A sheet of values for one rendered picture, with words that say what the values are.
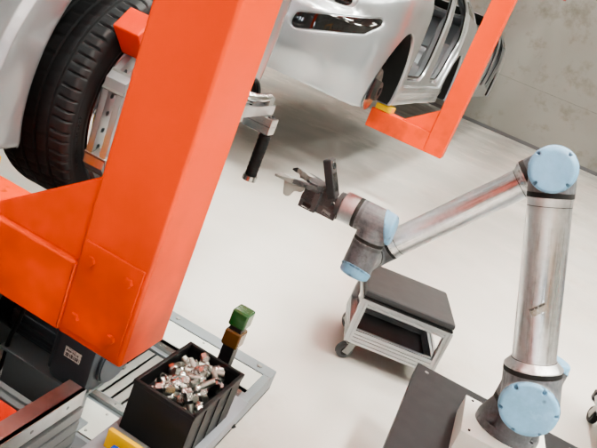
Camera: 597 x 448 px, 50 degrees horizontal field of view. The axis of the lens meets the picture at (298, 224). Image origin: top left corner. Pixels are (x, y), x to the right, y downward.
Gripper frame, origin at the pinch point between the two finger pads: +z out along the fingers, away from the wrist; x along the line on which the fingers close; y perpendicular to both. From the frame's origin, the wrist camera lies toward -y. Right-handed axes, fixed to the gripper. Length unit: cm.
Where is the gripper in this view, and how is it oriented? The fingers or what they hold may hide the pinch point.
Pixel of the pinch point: (285, 169)
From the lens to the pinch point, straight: 188.7
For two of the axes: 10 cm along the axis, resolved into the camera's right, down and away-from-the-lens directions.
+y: -3.6, 8.8, 3.2
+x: 3.5, -1.9, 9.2
